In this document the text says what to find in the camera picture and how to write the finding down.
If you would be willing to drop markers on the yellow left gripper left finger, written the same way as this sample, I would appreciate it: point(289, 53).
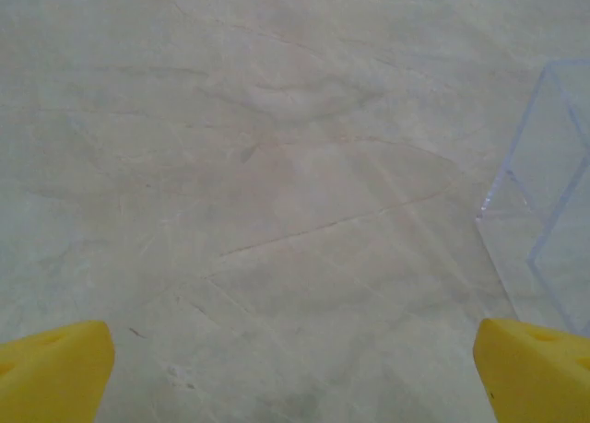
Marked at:
point(50, 377)

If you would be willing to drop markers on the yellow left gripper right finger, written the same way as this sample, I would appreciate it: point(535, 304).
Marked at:
point(539, 381)

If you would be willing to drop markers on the clear acrylic card stand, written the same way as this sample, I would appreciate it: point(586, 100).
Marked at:
point(544, 188)

